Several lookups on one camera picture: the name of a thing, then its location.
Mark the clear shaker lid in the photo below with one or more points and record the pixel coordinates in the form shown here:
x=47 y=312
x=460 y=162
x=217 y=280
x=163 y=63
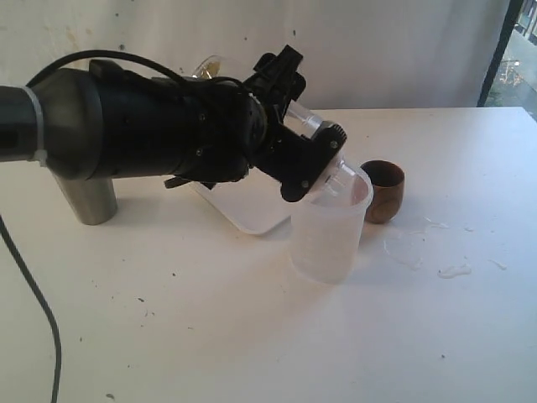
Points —
x=342 y=184

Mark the dark window frame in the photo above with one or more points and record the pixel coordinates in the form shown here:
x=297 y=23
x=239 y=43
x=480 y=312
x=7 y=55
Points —
x=510 y=19

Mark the white plastic tray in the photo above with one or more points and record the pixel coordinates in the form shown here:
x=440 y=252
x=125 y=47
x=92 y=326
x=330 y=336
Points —
x=253 y=205

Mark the brown wooden cup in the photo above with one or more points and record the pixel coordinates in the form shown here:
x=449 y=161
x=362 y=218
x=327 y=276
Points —
x=388 y=181

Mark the frosted plastic container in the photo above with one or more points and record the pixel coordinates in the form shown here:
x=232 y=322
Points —
x=324 y=240

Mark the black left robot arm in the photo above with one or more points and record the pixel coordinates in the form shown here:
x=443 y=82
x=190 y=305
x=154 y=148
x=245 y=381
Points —
x=107 y=114

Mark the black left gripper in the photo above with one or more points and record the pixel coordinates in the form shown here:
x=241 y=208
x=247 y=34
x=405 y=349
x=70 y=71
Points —
x=275 y=83

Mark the white left zip tie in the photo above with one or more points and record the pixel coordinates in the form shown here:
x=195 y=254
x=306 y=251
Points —
x=40 y=154

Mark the stainless steel cup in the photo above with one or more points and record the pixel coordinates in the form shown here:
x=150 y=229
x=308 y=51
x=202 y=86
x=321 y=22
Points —
x=92 y=200

